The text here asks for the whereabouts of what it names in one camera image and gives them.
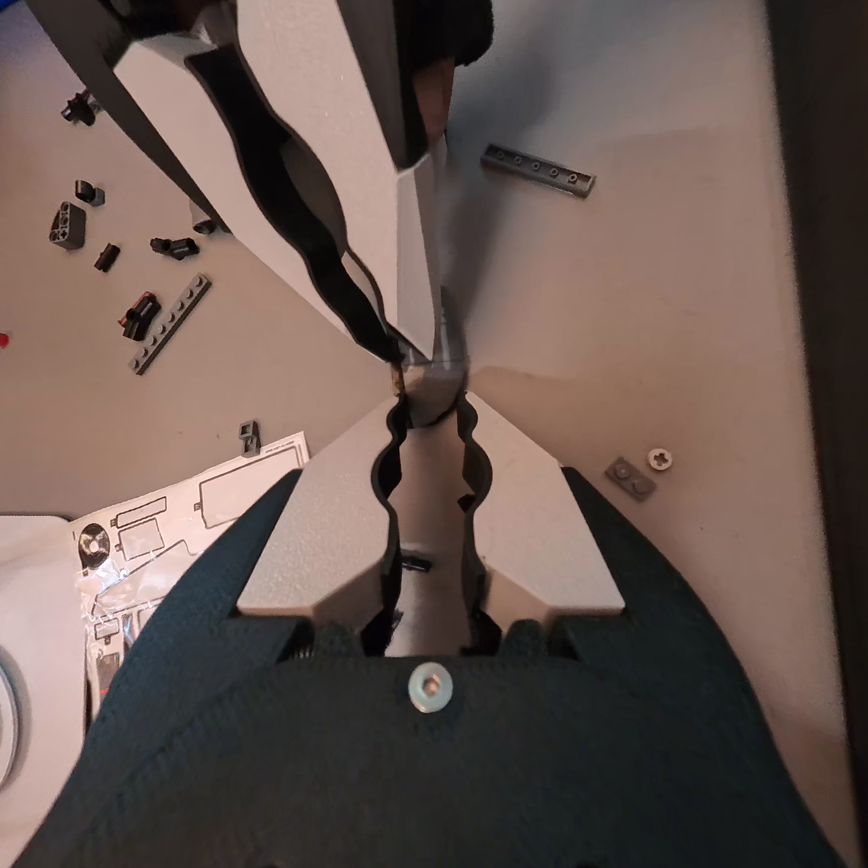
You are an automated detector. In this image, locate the small grey two-stud plate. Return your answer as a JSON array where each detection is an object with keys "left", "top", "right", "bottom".
[{"left": 605, "top": 456, "right": 657, "bottom": 503}]

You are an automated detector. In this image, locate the black connector with grey band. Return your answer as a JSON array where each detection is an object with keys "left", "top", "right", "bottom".
[{"left": 61, "top": 88, "right": 103, "bottom": 127}]

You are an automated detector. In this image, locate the grey grooved lego plate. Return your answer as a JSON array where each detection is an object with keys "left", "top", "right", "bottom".
[{"left": 481, "top": 144, "right": 598, "bottom": 199}]

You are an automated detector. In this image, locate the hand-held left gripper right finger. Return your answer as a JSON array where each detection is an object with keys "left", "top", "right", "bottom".
[{"left": 456, "top": 391, "right": 626, "bottom": 655}]

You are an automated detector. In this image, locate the black plate lego assembly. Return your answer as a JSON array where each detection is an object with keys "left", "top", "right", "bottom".
[{"left": 390, "top": 285, "right": 470, "bottom": 429}]

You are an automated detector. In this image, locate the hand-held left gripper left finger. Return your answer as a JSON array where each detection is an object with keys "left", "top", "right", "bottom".
[{"left": 236, "top": 395, "right": 411, "bottom": 656}]

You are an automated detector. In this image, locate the white book stand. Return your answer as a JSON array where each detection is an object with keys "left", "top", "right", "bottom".
[{"left": 0, "top": 512, "right": 89, "bottom": 794}]

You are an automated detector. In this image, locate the long light grey lego plate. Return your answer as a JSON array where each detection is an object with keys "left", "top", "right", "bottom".
[{"left": 127, "top": 273, "right": 213, "bottom": 377}]

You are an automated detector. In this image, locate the lego sticker sheet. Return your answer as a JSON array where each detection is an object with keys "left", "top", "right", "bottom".
[{"left": 71, "top": 430, "right": 313, "bottom": 720}]

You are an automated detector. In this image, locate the dark grey thick lego liftarm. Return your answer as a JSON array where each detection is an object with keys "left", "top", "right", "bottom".
[{"left": 47, "top": 201, "right": 85, "bottom": 250}]

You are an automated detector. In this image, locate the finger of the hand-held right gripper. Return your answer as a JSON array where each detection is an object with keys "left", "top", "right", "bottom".
[
  {"left": 114, "top": 30, "right": 408, "bottom": 365},
  {"left": 236, "top": 0, "right": 450, "bottom": 362}
]

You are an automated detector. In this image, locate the black connector with brown axle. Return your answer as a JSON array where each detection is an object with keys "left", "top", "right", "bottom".
[{"left": 121, "top": 290, "right": 162, "bottom": 341}]

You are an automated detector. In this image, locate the person's right hand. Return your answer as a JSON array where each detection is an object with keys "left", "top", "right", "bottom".
[{"left": 412, "top": 57, "right": 455, "bottom": 146}]

